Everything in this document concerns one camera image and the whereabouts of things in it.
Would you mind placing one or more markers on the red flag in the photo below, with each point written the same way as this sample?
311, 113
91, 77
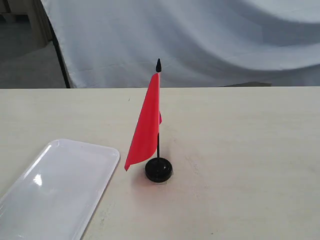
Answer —
145, 138

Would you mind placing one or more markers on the black round flag base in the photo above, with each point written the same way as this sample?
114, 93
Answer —
158, 170

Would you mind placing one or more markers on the white backdrop cloth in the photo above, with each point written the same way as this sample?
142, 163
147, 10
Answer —
200, 43

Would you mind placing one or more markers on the black backdrop stand pole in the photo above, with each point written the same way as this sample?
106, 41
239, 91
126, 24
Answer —
60, 58

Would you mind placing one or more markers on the white rectangular plastic tray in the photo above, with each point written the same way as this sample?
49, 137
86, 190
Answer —
56, 196

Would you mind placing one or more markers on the wooden furniture in background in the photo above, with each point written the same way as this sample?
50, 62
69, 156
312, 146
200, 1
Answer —
10, 10

